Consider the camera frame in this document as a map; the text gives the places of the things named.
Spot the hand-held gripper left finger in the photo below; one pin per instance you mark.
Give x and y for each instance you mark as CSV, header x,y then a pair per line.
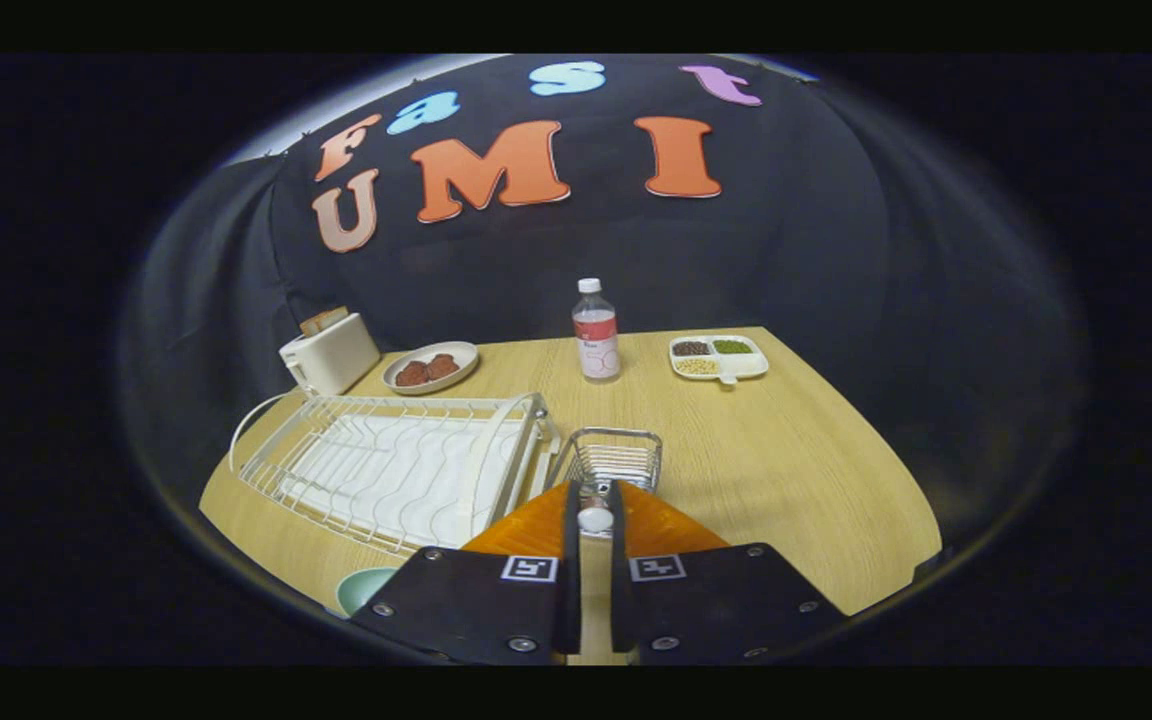
x,y
466,600

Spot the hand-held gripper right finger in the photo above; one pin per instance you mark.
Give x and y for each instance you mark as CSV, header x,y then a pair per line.
x,y
620,580

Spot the light green plate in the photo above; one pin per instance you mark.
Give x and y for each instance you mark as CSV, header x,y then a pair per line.
x,y
364,588

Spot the beige plate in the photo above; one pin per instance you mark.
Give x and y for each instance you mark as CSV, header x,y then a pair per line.
x,y
456,352

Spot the white ribbed drain tray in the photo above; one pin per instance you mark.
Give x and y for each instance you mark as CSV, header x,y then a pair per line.
x,y
386,480

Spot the brown meat patty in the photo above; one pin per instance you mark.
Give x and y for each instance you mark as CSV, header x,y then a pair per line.
x,y
442,366
412,374

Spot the clear bottle red label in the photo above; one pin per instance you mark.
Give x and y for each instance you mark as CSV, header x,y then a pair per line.
x,y
596,340

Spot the white divided bean tray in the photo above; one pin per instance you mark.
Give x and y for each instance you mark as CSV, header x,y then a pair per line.
x,y
748,366

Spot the white toaster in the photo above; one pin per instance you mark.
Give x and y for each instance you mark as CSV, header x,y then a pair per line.
x,y
336,358

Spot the toast slices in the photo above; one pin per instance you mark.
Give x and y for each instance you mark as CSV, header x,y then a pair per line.
x,y
323,320

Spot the black backdrop cloth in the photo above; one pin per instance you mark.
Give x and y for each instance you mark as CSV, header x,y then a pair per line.
x,y
536,270

